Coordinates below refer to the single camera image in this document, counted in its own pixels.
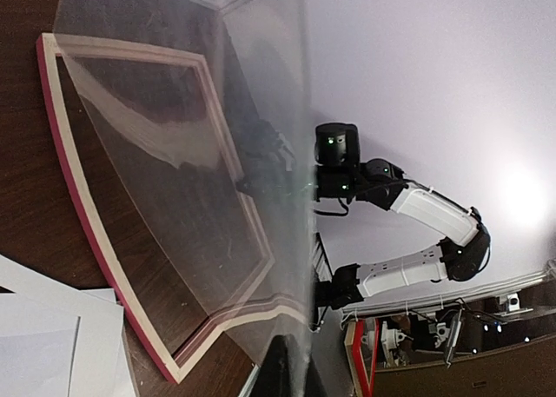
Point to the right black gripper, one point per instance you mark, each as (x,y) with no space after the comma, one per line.
(267,158)

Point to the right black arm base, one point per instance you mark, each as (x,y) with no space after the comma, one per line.
(340,291)

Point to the white photo mat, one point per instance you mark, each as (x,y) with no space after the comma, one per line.
(60,341)

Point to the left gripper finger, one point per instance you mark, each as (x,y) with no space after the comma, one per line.
(278,375)

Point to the clear acrylic sheet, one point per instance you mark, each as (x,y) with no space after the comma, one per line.
(163,83)

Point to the pink wooden picture frame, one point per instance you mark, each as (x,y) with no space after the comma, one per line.
(173,368)

